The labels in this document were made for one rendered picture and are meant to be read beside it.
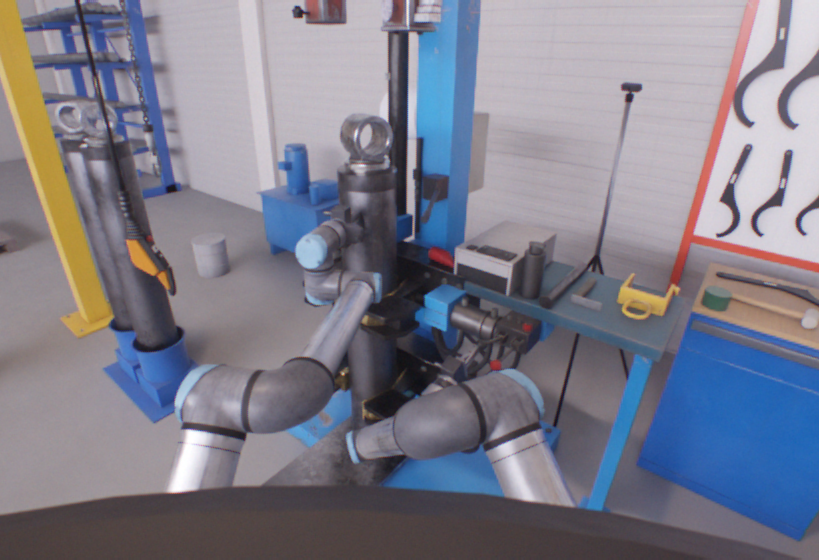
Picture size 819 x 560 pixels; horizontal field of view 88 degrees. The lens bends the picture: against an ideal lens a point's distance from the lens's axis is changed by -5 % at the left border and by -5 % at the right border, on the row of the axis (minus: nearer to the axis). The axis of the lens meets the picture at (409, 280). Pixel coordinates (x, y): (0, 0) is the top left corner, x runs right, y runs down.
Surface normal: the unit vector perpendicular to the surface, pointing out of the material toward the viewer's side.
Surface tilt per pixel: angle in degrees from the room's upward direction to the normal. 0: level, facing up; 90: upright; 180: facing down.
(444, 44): 90
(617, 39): 90
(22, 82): 90
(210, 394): 36
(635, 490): 0
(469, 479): 0
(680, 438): 90
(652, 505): 0
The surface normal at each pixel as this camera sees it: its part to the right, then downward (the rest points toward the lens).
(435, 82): -0.62, 0.35
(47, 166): 0.79, 0.29
